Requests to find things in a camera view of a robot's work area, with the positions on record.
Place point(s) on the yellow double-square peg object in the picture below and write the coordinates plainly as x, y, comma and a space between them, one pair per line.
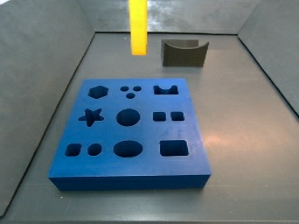
137, 26

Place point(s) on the blue foam shape-sorting board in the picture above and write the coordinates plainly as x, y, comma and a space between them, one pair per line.
131, 138

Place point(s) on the dark grey curved holder block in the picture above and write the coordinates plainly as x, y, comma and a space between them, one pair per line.
183, 53

